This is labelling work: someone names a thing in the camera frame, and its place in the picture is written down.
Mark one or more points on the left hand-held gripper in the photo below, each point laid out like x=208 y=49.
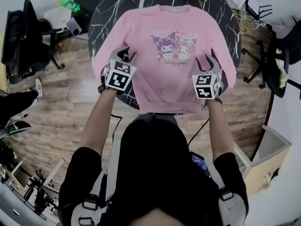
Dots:
x=118 y=76

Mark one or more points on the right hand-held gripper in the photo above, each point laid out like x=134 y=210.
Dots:
x=205 y=86

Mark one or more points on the pink sweatshirt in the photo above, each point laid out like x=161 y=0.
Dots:
x=145 y=83

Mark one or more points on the person's right forearm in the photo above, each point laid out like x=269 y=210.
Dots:
x=221 y=131

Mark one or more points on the person's left forearm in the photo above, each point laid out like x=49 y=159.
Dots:
x=98 y=121

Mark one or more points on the person's right hand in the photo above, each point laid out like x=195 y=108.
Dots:
x=221 y=88

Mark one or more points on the person's left hand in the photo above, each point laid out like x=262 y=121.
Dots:
x=103 y=83

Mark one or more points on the round black marble table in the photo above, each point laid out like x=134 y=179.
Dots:
x=105 y=13

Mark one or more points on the light grey smartphone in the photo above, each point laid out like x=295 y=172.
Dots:
x=74 y=26

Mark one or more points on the pale yellow flower bouquet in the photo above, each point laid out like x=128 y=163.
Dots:
x=282 y=76

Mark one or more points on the green plastic bottle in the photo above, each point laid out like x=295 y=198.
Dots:
x=69 y=4

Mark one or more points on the white router with black antennas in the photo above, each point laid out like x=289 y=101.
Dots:
x=252 y=3

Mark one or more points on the white plastic box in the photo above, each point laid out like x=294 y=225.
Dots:
x=56 y=16

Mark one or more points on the black mesh office chair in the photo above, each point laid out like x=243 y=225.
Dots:
x=289 y=46
x=21 y=39

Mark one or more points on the black phone with lit screen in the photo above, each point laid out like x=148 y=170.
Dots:
x=198 y=161

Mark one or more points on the wooden desk with white legs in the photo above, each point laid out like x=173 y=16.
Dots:
x=268 y=171

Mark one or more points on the light wooden desk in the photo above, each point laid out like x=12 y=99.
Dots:
x=2 y=62

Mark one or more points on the black and green device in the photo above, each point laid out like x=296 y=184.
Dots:
x=18 y=128

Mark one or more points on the small cream flower bunch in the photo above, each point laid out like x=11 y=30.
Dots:
x=268 y=179

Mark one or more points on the grey backpack harness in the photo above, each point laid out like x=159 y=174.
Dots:
x=98 y=185

